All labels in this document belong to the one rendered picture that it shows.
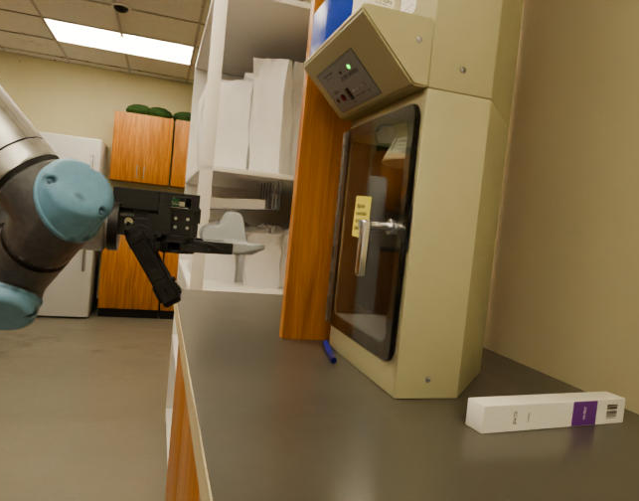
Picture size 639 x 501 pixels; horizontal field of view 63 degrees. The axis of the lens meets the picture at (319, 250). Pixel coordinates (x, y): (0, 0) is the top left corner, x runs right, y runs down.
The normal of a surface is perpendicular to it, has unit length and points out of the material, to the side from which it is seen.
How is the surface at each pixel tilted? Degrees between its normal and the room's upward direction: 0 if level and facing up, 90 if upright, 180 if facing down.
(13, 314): 135
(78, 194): 52
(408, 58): 90
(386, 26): 90
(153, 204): 91
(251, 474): 0
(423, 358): 90
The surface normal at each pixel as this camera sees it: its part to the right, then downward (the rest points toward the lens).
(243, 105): 0.15, -0.07
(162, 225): 0.29, 0.09
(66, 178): 0.70, -0.53
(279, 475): 0.10, -0.99
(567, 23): -0.95, -0.08
